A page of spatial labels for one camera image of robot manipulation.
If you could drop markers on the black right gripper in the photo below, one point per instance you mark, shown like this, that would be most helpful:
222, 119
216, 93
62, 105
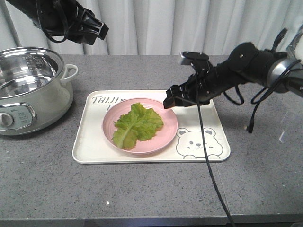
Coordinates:
201, 89

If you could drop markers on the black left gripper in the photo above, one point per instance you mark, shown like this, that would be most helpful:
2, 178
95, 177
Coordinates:
81, 26

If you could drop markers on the pink round plate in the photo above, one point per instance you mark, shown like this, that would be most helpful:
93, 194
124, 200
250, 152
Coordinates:
162, 138

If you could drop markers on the green lettuce leaf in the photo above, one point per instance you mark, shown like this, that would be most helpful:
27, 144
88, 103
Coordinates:
139, 124

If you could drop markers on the cream bear serving tray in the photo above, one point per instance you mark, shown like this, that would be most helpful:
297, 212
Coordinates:
200, 135

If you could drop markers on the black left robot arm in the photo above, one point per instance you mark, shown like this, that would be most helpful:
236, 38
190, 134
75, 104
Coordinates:
62, 20

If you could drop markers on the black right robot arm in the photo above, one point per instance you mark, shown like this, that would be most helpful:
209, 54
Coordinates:
245, 64

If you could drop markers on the green electric cooking pot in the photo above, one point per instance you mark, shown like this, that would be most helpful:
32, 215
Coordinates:
35, 89

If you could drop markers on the white blender appliance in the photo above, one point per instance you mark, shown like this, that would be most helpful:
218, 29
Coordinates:
295, 48

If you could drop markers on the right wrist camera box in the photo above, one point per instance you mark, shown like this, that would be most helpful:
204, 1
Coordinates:
195, 58

